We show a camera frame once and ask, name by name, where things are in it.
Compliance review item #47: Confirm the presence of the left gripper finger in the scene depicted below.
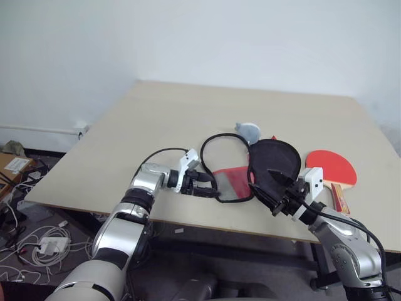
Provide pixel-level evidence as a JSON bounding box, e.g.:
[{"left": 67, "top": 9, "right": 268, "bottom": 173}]
[
  {"left": 197, "top": 171, "right": 217, "bottom": 184},
  {"left": 195, "top": 184, "right": 221, "bottom": 199}
]

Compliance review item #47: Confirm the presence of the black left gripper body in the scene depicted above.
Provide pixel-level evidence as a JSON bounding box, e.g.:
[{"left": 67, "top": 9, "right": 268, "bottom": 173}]
[{"left": 182, "top": 169, "right": 201, "bottom": 197}]

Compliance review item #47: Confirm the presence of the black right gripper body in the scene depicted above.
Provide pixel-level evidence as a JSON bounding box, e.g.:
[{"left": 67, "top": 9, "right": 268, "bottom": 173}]
[{"left": 271, "top": 179, "right": 310, "bottom": 218}]

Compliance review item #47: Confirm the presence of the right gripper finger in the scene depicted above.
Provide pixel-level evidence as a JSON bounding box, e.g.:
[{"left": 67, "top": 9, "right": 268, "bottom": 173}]
[
  {"left": 266, "top": 168, "right": 296, "bottom": 188},
  {"left": 249, "top": 183, "right": 285, "bottom": 216}
]

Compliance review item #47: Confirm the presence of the red and black paddle case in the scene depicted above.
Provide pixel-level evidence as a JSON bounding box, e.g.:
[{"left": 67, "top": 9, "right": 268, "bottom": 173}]
[{"left": 200, "top": 133, "right": 303, "bottom": 204}]

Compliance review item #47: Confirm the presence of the red ping pong paddle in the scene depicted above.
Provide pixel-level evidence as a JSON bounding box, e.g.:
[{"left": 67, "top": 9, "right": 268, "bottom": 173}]
[{"left": 305, "top": 149, "right": 358, "bottom": 216}]

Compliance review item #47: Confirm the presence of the dark rounded shape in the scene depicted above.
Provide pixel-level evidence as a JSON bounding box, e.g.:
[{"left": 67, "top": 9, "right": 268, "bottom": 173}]
[{"left": 175, "top": 271, "right": 220, "bottom": 301}]

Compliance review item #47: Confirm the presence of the white power adapter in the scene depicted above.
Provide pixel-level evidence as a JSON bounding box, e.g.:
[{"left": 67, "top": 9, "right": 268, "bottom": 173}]
[{"left": 37, "top": 236, "right": 71, "bottom": 255}]

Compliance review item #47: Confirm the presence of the brown cardboard box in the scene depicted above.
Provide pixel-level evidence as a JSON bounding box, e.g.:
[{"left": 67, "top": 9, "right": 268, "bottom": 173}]
[{"left": 0, "top": 152, "right": 33, "bottom": 199}]

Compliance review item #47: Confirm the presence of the olive crumpled cloth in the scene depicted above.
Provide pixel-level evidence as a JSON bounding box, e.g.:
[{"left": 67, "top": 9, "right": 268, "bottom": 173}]
[{"left": 1, "top": 140, "right": 25, "bottom": 156}]

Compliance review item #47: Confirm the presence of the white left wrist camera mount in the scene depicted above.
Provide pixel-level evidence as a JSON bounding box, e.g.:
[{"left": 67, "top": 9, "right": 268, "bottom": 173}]
[{"left": 174, "top": 149, "right": 201, "bottom": 194}]

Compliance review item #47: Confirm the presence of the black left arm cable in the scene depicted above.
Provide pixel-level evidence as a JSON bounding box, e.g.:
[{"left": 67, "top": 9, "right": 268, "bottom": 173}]
[{"left": 139, "top": 147, "right": 189, "bottom": 170}]

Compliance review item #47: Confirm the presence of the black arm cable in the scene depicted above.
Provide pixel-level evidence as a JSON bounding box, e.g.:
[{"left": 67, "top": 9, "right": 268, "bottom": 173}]
[
  {"left": 302, "top": 200, "right": 401, "bottom": 301},
  {"left": 139, "top": 147, "right": 189, "bottom": 170}
]

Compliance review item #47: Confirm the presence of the black metal table frame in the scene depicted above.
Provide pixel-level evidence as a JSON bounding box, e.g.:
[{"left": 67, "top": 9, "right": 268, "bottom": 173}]
[{"left": 40, "top": 203, "right": 401, "bottom": 291}]

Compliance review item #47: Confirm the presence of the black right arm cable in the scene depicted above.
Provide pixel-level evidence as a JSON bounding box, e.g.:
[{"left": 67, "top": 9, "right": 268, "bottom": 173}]
[{"left": 302, "top": 200, "right": 401, "bottom": 301}]

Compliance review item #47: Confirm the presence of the white wall junction box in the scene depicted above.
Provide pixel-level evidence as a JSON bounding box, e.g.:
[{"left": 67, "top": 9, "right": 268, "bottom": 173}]
[{"left": 72, "top": 120, "right": 91, "bottom": 139}]

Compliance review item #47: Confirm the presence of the white floor cable bundle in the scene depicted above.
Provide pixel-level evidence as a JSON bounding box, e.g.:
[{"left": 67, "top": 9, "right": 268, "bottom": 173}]
[{"left": 0, "top": 184, "right": 95, "bottom": 286}]

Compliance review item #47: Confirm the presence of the white wall cable conduit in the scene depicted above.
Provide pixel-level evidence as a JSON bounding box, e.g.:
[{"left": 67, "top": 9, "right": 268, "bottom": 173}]
[{"left": 0, "top": 124, "right": 79, "bottom": 136}]

